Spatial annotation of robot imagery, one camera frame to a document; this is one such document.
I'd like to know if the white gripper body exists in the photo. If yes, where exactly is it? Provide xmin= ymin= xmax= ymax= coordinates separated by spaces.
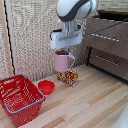
xmin=49 ymin=28 xmax=83 ymax=50

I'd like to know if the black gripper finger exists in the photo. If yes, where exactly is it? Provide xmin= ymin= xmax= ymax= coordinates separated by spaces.
xmin=65 ymin=47 xmax=71 ymax=56
xmin=55 ymin=48 xmax=61 ymax=55

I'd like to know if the pink mug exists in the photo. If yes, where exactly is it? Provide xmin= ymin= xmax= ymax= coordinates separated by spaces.
xmin=54 ymin=50 xmax=76 ymax=74

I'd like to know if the red shopping basket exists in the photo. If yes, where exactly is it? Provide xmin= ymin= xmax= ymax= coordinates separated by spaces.
xmin=0 ymin=73 xmax=46 ymax=128

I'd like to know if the colourful snack box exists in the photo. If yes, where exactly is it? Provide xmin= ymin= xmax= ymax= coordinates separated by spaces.
xmin=56 ymin=68 xmax=80 ymax=88

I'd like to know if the red bowl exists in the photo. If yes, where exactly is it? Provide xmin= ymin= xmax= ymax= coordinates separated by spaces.
xmin=37 ymin=79 xmax=56 ymax=96

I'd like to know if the brown drawer cabinet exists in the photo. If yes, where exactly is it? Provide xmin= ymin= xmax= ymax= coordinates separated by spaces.
xmin=83 ymin=9 xmax=128 ymax=83

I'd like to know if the black cable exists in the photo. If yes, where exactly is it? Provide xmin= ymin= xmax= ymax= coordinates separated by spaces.
xmin=82 ymin=20 xmax=128 ymax=37

